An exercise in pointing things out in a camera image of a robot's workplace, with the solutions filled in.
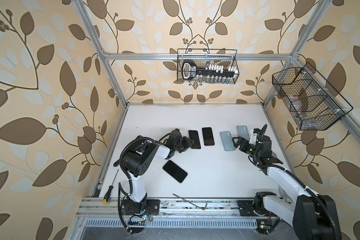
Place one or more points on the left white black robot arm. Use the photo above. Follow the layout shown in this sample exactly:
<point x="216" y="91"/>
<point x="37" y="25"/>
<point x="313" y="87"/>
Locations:
<point x="135" y="160"/>

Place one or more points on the black phone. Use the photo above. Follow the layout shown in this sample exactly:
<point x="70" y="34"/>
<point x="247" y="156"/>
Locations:
<point x="175" y="171"/>
<point x="208" y="136"/>
<point x="194" y="136"/>

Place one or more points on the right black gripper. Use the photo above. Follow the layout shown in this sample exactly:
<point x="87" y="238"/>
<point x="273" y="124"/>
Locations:
<point x="240" y="139"/>

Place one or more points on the black wire basket right wall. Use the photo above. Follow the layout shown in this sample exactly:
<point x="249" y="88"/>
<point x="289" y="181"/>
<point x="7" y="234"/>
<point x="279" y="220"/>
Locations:
<point x="314" y="103"/>

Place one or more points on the black wire basket wall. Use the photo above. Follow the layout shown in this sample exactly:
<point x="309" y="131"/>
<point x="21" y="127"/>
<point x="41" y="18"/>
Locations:
<point x="314" y="103"/>
<point x="225" y="57"/>

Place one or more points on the black socket holder tool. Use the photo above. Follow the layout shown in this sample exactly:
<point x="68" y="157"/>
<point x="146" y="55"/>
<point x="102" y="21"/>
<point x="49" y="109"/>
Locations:
<point x="191" y="71"/>

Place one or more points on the black yellow screwdriver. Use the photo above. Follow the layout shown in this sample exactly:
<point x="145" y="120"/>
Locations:
<point x="109" y="191"/>

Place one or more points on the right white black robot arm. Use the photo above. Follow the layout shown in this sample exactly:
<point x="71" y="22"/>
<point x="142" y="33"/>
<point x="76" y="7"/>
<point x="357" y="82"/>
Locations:
<point x="311" y="215"/>

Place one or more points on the black wire basket back wall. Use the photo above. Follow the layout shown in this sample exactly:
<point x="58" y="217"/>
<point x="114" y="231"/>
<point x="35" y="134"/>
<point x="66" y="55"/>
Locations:
<point x="225" y="57"/>

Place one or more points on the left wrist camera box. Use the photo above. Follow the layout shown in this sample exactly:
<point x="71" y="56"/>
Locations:
<point x="175" y="135"/>

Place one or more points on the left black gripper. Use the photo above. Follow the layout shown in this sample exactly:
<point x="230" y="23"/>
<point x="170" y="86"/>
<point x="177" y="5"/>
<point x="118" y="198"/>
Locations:
<point x="187" y="143"/>

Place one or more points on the black phone tilted front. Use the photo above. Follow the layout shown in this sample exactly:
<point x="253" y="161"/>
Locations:
<point x="175" y="171"/>

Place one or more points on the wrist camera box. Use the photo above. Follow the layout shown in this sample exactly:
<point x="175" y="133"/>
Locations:
<point x="175" y="135"/>
<point x="253" y="136"/>

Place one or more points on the pale blue phone case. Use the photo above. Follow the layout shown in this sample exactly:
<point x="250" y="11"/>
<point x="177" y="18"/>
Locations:
<point x="227" y="142"/>
<point x="243" y="132"/>

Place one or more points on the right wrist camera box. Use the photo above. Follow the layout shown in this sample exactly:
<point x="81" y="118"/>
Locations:
<point x="253" y="136"/>

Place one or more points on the metal hex key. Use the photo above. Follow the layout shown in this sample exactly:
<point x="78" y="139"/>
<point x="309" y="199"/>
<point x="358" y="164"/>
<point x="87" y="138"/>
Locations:
<point x="191" y="203"/>

